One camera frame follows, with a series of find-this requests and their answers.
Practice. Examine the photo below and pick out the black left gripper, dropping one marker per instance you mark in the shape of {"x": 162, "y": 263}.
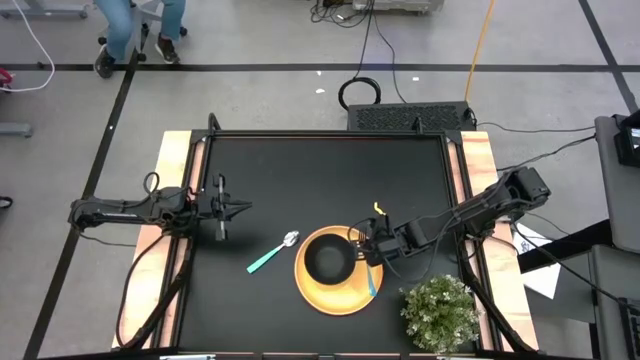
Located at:
{"x": 212, "y": 207}

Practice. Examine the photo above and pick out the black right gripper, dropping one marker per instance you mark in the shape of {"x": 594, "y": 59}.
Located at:
{"x": 382, "y": 242}

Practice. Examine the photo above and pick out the black bowl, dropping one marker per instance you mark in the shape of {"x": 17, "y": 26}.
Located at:
{"x": 327, "y": 260}

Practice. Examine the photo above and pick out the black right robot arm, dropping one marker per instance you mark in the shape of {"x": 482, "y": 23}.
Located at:
{"x": 480, "y": 207}

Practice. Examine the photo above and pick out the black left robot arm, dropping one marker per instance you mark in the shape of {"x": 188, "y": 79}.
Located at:
{"x": 120, "y": 212}

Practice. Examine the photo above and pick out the yellow round plate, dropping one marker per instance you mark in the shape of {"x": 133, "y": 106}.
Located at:
{"x": 340, "y": 300}

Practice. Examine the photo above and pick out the yellow tag on gripper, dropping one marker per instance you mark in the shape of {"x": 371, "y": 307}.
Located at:
{"x": 380, "y": 209}

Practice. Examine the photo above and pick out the green potted plant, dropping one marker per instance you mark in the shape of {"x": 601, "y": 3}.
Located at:
{"x": 440, "y": 312}

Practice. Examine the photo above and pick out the black perforated computer case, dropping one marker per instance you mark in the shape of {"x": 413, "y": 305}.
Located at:
{"x": 400, "y": 117}

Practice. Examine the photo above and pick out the white paper sheet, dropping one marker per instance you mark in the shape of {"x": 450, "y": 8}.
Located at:
{"x": 542, "y": 280}

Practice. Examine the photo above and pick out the grey office chair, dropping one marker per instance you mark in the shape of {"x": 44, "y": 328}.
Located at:
{"x": 147, "y": 15}

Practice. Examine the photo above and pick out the person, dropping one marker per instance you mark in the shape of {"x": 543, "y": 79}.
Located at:
{"x": 120, "y": 25}

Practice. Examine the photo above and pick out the grey desk foot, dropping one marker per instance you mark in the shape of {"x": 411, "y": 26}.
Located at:
{"x": 50, "y": 12}
{"x": 15, "y": 130}

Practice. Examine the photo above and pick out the grey cabinet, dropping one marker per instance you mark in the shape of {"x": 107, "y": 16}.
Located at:
{"x": 607, "y": 280}
{"x": 615, "y": 200}

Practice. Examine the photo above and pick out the white device housing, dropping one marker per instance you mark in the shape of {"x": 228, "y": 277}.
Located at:
{"x": 400, "y": 5}

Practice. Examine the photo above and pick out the red object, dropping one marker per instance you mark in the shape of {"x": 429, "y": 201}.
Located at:
{"x": 4, "y": 77}

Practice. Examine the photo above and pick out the black keyboard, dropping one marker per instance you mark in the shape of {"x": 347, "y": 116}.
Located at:
{"x": 631, "y": 325}

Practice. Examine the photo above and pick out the black screen device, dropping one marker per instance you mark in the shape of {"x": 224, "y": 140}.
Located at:
{"x": 625, "y": 150}

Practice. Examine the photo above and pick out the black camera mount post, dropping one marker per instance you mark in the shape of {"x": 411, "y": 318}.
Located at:
{"x": 417, "y": 125}
{"x": 214, "y": 122}

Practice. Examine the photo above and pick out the black table frame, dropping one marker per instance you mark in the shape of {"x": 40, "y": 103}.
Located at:
{"x": 325, "y": 133}

